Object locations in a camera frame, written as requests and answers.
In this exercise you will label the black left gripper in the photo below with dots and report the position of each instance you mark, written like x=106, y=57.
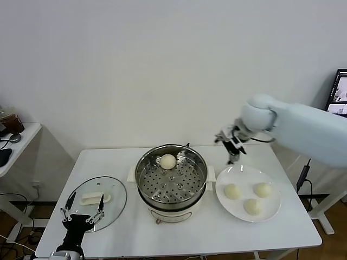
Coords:
x=76, y=220

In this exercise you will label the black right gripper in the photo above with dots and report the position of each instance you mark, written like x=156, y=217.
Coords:
x=233, y=143

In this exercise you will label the white steamed baozi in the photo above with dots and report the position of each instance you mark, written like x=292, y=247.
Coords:
x=232, y=192
x=252, y=207
x=262, y=190
x=167, y=162

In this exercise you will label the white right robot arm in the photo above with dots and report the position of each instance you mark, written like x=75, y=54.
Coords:
x=298, y=130

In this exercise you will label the perforated steel steamer basket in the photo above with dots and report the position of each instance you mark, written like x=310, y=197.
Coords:
x=173, y=184

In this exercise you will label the white round plate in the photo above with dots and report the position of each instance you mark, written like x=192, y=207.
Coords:
x=244, y=176

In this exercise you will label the cream electric cooker pot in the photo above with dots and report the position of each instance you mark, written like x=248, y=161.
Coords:
x=173, y=216

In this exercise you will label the white side desk with cup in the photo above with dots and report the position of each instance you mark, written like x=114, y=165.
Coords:
x=27, y=135

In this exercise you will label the black computer mouse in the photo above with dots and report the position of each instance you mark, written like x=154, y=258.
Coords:
x=5, y=157

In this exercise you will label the round grey disc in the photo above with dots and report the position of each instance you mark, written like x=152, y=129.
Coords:
x=15, y=138

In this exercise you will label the white side desk with laptop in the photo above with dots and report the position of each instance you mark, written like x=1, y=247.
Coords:
x=324, y=214

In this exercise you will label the plastic cup of iced coffee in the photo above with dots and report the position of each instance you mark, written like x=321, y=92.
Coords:
x=13, y=123

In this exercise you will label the dark grey open laptop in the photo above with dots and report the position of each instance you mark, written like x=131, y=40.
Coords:
x=340, y=92

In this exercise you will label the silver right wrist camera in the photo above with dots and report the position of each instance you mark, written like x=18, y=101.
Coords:
x=221, y=138

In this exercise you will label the white wall socket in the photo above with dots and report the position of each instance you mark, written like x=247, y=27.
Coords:
x=35, y=185

